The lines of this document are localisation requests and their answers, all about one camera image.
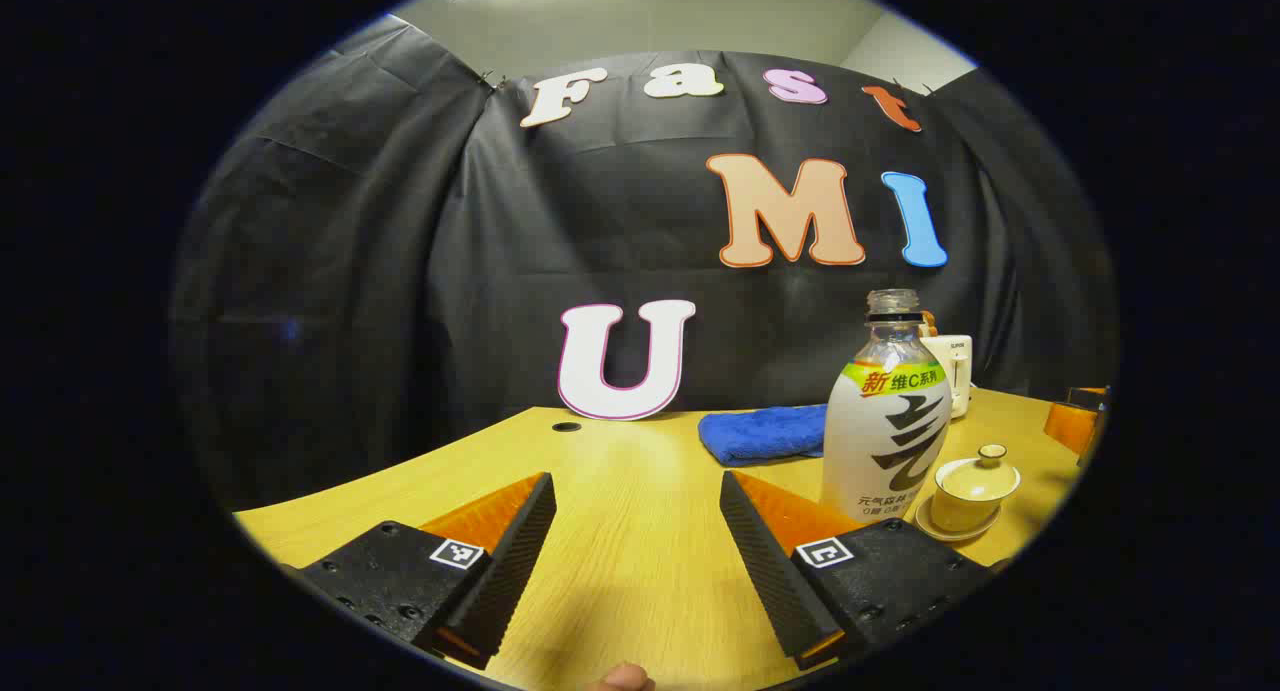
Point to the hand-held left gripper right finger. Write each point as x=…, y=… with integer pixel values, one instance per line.
x=765, y=561

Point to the blue towel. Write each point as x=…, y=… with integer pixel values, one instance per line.
x=760, y=436

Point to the cream saucer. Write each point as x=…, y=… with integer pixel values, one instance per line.
x=935, y=533

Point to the white toaster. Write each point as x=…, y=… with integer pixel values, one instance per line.
x=957, y=371

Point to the toast slice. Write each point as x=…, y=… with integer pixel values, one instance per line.
x=930, y=323

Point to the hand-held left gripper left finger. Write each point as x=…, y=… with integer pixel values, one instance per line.
x=520, y=551

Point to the clear water bottle white label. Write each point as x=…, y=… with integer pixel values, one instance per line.
x=880, y=441

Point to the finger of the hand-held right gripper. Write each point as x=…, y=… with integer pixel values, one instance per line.
x=1072, y=428

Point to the black backdrop cloth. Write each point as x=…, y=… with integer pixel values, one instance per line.
x=400, y=271

